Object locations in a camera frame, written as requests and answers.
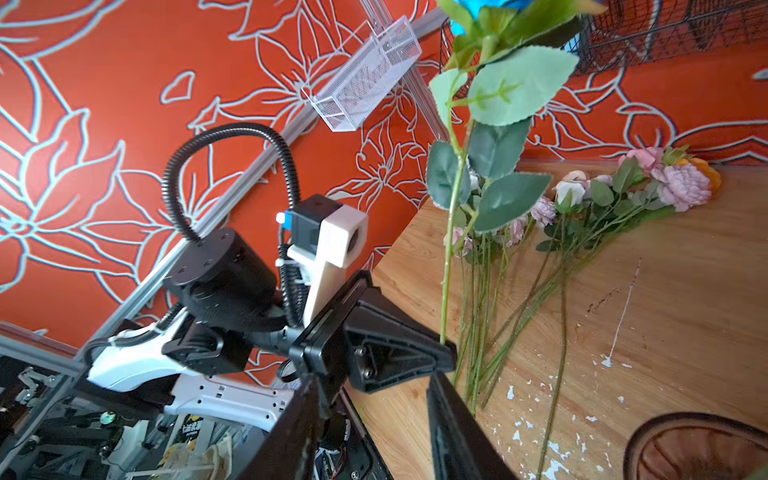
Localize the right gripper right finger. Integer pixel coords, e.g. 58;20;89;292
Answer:
427;372;516;479

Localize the pink white flower bunch left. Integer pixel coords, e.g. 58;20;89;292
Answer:
444;172;552;413

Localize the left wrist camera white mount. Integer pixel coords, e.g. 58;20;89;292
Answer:
275;194;369;328

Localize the blue rose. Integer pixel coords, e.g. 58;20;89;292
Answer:
426;1;608;344

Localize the black wire wall basket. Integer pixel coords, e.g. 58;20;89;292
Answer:
449;1;767;76

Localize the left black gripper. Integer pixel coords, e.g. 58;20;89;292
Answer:
289;270;458;402

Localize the pink flower bunch right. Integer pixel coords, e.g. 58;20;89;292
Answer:
479;145;723;480

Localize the brown ribbed glass vase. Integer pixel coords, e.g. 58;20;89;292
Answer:
623;412;767;479

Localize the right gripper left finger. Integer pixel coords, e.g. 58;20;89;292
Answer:
237;374;322;480

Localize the white mesh wall basket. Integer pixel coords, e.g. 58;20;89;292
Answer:
309;16;422;133

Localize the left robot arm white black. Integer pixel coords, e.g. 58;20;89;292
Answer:
84;122;457;431

